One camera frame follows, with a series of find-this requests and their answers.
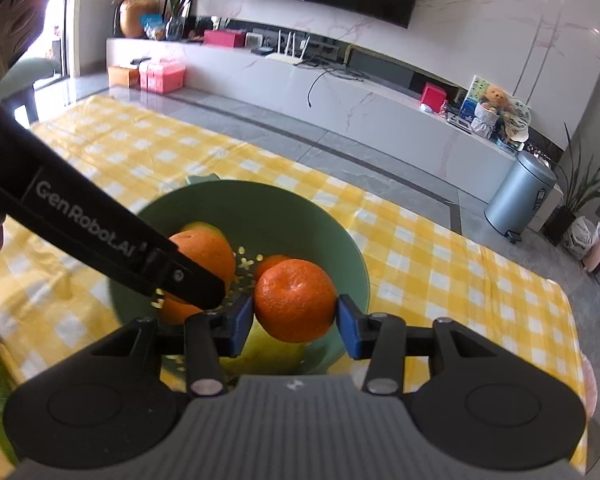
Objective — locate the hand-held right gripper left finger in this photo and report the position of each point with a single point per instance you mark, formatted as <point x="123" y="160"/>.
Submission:
<point x="241" y="330"/>

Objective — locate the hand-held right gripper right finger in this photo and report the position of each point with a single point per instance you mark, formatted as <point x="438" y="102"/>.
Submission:
<point x="347" y="332"/>

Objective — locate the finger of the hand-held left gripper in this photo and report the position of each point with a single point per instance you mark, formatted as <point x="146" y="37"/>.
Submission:
<point x="195" y="287"/>

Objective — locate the orange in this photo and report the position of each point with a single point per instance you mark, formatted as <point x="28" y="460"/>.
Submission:
<point x="177" y="311"/>
<point x="270" y="264"/>
<point x="295" y="300"/>
<point x="210" y="255"/>

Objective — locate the yellow-green pear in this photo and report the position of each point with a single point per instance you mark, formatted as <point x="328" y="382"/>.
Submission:
<point x="200" y="226"/>

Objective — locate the green colander bowl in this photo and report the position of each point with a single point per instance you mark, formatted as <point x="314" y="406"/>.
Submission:
<point x="300" y="220"/>

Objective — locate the yellow checked tablecloth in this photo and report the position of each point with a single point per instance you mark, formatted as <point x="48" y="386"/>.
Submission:
<point x="430" y="270"/>

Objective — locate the grey-green chair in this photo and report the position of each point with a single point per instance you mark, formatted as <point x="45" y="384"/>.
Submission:
<point x="25" y="77"/>

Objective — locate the orange cardboard box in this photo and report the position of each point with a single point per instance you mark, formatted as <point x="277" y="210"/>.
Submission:
<point x="122" y="77"/>

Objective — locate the pink storage box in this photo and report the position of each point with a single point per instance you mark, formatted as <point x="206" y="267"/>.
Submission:
<point x="162" y="76"/>

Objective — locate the orange round vase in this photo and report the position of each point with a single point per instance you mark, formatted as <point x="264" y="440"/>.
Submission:
<point x="132" y="19"/>

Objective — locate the blue snack bag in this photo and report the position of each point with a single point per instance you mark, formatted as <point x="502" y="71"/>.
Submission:
<point x="152" y="25"/>

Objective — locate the plant in glass vase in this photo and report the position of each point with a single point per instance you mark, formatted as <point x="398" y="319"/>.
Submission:
<point x="177" y="15"/>

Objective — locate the white marble television cabinet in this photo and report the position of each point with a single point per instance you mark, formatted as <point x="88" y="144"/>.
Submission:
<point x="380" y="125"/>

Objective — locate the grey-blue pedal trash can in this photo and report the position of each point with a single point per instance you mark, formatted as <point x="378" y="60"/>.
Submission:
<point x="522" y="195"/>

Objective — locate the flat pink box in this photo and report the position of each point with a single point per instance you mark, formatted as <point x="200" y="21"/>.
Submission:
<point x="225" y="38"/>

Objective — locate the long-leaf potted plant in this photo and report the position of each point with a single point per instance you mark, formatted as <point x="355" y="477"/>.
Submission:
<point x="562" y="220"/>

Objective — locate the small white device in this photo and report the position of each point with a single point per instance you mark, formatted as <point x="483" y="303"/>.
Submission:
<point x="254" y="40"/>

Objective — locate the small black box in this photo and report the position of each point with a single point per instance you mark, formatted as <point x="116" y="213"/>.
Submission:
<point x="262" y="50"/>

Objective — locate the white router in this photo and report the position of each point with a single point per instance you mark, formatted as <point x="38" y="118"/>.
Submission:
<point x="287" y="58"/>

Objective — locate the red box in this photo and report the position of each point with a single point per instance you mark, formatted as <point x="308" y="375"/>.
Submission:
<point x="432" y="97"/>

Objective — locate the white plastic bag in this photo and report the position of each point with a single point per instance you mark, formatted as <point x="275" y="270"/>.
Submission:
<point x="580" y="240"/>

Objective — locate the small pink appliance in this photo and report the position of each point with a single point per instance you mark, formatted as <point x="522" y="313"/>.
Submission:
<point x="596" y="256"/>

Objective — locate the colourful picture board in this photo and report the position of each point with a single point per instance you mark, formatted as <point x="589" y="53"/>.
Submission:
<point x="472" y="90"/>

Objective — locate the brown teddy bear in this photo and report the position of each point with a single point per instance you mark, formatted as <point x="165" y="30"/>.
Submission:
<point x="495" y="100"/>

